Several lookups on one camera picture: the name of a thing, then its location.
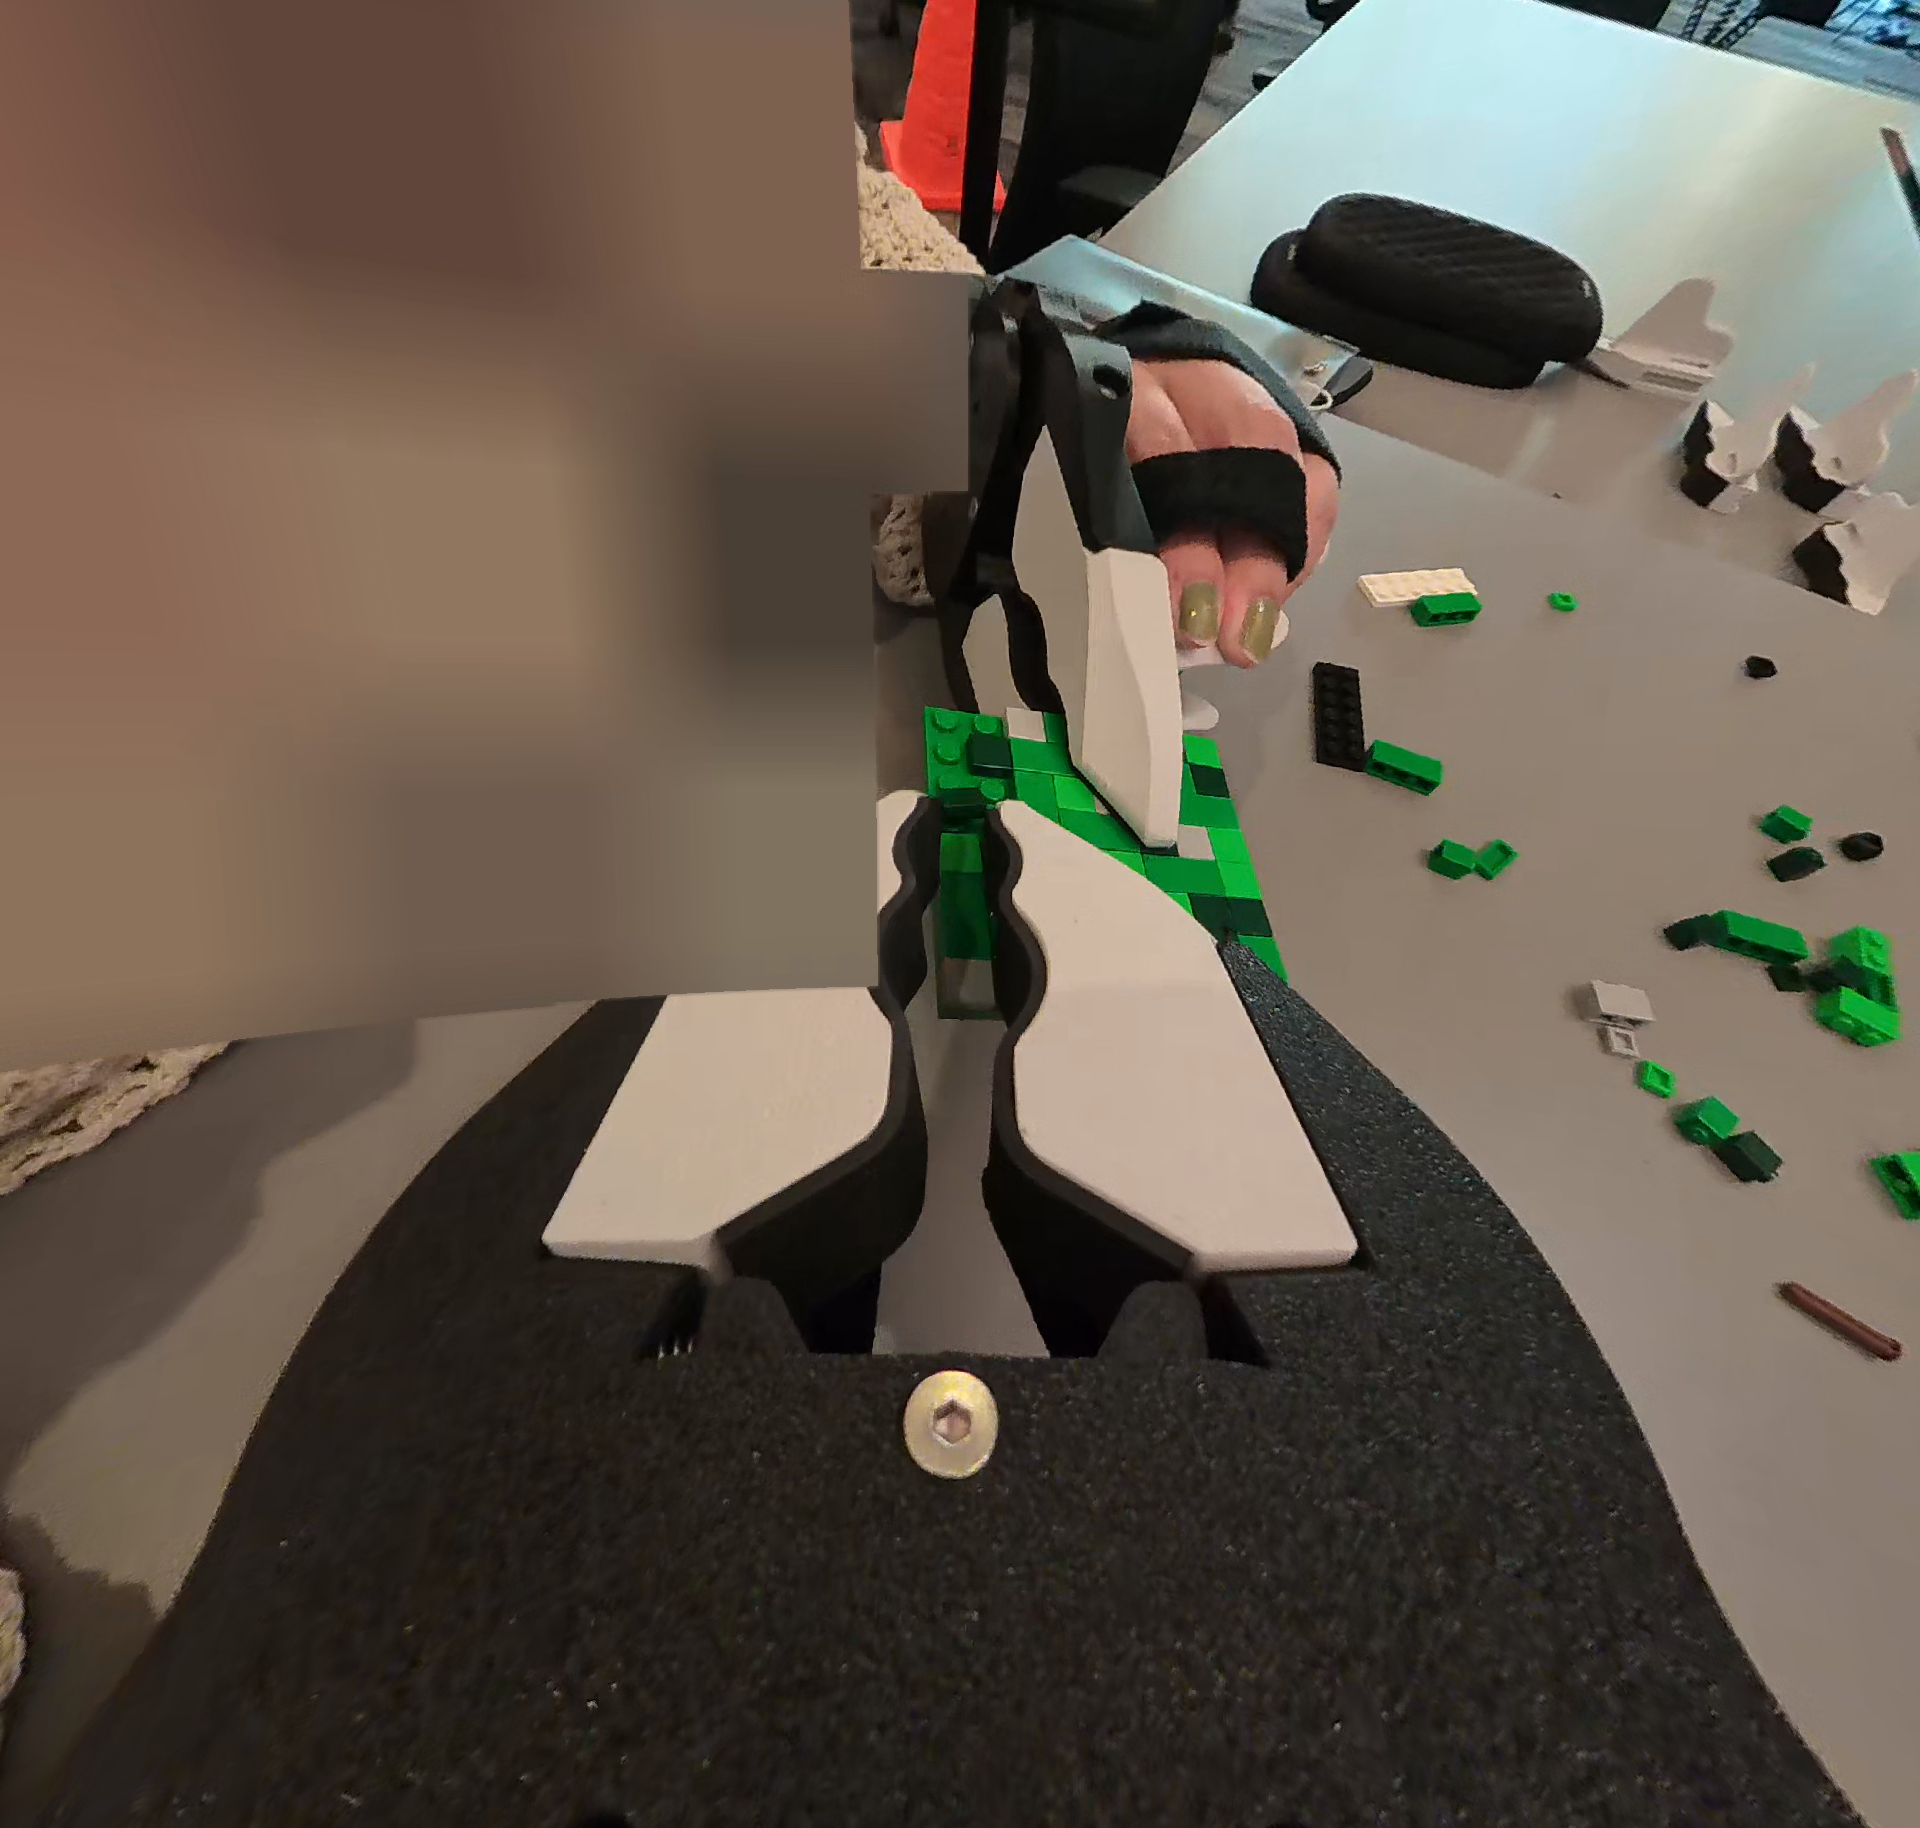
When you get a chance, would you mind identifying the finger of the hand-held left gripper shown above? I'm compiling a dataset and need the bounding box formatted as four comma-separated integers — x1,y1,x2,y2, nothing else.
1008,478,1190,844
953,585,1075,732

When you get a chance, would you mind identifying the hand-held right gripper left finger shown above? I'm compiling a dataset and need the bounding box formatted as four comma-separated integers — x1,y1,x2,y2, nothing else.
541,789,942,1353

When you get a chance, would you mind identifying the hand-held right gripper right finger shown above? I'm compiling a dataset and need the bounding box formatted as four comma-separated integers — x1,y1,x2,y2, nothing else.
982,796,1363,1359

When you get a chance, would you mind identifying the green lego mosaic plate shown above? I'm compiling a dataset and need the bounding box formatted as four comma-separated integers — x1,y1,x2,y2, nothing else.
922,702,1293,1023

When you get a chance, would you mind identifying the pile of green lego pieces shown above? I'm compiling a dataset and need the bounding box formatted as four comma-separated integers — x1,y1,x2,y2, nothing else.
1663,910,1903,1049

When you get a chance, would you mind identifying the brown lego rod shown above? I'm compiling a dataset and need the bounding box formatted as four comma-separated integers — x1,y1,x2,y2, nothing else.
1781,1280,1905,1362

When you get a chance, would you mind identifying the person's left hand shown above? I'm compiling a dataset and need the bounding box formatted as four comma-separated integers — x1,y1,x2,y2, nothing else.
1124,340,1341,672

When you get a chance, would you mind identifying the orange traffic cone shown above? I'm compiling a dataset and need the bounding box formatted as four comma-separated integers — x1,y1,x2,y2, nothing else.
877,0,1012,219

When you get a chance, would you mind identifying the black quilted case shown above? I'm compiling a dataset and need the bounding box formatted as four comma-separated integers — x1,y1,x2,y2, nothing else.
1249,191,1609,394

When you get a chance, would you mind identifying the cream crocheted sweater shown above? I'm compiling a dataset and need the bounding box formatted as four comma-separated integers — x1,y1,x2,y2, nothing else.
0,124,988,1710

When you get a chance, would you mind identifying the white and black printed part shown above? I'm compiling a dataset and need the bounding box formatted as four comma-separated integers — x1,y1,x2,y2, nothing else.
1680,364,1818,514
1776,370,1920,514
1792,491,1920,617

